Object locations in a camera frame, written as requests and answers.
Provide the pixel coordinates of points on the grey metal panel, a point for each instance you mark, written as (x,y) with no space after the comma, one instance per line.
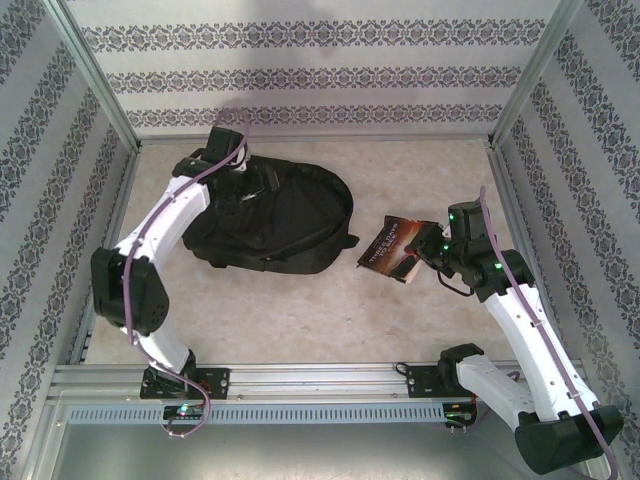
(320,452)

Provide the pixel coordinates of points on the Three Days To See book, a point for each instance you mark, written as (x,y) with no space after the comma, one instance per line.
(395,245)

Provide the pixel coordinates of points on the aluminium frame post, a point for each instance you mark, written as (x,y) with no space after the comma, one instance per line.
(537,75)
(95,75)

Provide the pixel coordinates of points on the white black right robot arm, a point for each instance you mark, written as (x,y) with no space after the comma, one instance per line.
(525,340)

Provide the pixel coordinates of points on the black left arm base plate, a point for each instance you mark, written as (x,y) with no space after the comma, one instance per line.
(220,382)

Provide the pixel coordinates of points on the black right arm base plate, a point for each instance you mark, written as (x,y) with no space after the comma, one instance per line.
(420,382)

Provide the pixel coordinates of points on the aluminium side rail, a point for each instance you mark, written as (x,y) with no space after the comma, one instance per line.
(115,210)
(560,300)

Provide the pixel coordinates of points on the aluminium mounting rail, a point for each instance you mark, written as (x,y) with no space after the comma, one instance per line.
(320,382)

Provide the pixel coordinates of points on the black fabric backpack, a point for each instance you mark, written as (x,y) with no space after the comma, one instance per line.
(300,225)

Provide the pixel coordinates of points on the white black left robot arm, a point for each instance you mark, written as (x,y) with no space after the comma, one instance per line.
(165,220)

